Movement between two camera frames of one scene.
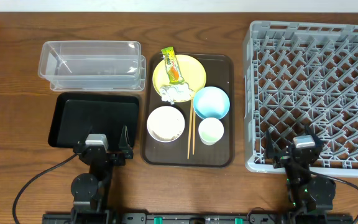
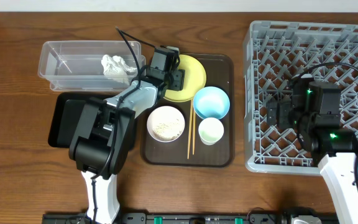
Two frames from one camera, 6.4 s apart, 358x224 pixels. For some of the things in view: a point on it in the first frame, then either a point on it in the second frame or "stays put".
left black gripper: x=105 y=156 → x=176 y=79
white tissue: x=171 y=92 → x=115 y=67
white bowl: x=166 y=124 stays put
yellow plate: x=192 y=73 stays put
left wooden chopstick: x=190 y=124 stays put
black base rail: x=194 y=218 stays put
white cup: x=211 y=129 stays put
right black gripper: x=282 y=160 → x=271 y=109
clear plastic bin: x=92 y=66 stays put
